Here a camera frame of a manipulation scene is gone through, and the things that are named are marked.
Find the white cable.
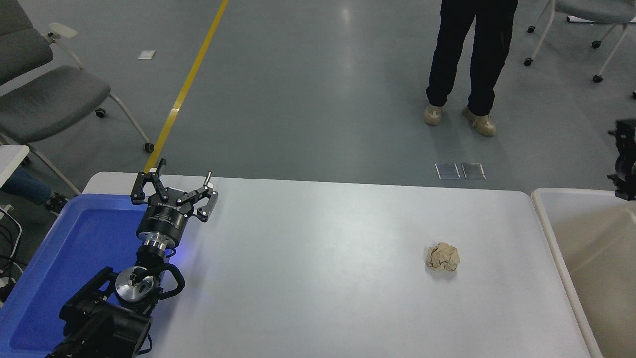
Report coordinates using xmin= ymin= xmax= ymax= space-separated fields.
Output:
xmin=0 ymin=204 xmax=23 ymax=271

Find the grey office chair with armrest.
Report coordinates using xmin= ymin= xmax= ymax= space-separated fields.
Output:
xmin=0 ymin=0 xmax=155 ymax=197

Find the blue plastic tray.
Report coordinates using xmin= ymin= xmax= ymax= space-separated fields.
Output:
xmin=0 ymin=193 xmax=174 ymax=358

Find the standing person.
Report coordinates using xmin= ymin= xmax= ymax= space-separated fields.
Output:
xmin=424 ymin=0 xmax=519 ymax=138

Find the white desk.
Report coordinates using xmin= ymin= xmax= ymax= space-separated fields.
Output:
xmin=0 ymin=144 xmax=31 ymax=188

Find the black cable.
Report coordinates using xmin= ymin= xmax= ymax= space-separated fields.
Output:
xmin=0 ymin=223 xmax=21 ymax=267

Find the seated person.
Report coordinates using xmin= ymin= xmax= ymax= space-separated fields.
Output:
xmin=0 ymin=166 xmax=68 ymax=216

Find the crumpled tan paper ball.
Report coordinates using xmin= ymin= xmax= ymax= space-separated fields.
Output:
xmin=426 ymin=242 xmax=461 ymax=272

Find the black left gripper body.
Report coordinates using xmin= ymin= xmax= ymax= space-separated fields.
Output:
xmin=136 ymin=198 xmax=195 ymax=248

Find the grey chair with white legs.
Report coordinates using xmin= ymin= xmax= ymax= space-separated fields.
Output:
xmin=523 ymin=0 xmax=636 ymax=84

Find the large pale bin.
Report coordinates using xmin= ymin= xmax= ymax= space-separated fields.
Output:
xmin=531 ymin=188 xmax=636 ymax=358

